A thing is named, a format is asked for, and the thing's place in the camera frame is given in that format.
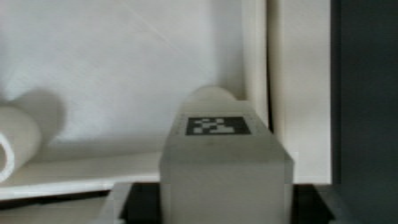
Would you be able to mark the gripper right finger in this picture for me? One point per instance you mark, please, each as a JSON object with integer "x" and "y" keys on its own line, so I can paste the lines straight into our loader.
{"x": 319, "y": 207}

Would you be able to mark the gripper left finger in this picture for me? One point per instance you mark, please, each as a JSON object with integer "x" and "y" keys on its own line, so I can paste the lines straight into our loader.
{"x": 132, "y": 205}

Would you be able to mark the white square table top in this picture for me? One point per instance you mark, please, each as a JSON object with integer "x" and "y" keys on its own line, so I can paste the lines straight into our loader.
{"x": 104, "y": 61}

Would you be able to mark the white U-shaped obstacle fence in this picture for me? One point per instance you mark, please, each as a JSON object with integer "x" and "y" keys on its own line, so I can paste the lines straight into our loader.
{"x": 297, "y": 95}

